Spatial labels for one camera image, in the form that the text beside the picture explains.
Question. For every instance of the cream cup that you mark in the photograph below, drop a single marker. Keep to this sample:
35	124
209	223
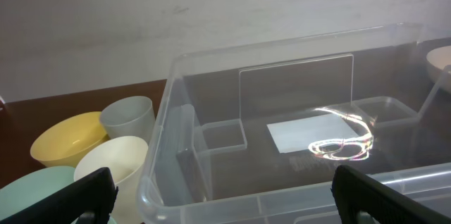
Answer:
125	157

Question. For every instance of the clear plastic storage container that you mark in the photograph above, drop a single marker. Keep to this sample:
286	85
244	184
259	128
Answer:
254	134

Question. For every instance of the white label sticker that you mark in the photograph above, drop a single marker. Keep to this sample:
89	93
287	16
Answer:
297	135

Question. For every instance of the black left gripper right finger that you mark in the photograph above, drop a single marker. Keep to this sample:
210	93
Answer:
356	193

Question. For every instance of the light green bowl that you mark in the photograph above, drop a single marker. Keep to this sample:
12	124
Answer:
34	187

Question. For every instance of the grey cup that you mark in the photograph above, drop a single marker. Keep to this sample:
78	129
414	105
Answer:
131	116

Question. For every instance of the yellow bowl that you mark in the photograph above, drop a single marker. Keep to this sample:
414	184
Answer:
67	142

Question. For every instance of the beige plate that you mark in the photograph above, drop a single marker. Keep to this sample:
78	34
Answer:
436	60

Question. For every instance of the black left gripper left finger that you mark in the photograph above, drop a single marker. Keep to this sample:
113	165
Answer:
90	200

